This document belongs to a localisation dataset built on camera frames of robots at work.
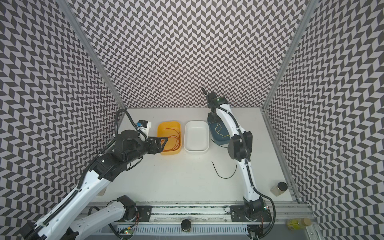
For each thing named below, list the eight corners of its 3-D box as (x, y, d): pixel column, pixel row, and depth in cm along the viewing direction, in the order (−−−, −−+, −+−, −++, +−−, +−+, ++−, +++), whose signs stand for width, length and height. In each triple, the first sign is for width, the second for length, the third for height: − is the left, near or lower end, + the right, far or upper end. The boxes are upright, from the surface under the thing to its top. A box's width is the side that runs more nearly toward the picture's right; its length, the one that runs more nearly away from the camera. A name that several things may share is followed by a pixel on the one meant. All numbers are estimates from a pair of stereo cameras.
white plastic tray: (182, 155, 95) (181, 149, 90) (185, 125, 111) (184, 118, 105) (209, 155, 95) (210, 149, 90) (208, 125, 111) (208, 118, 105)
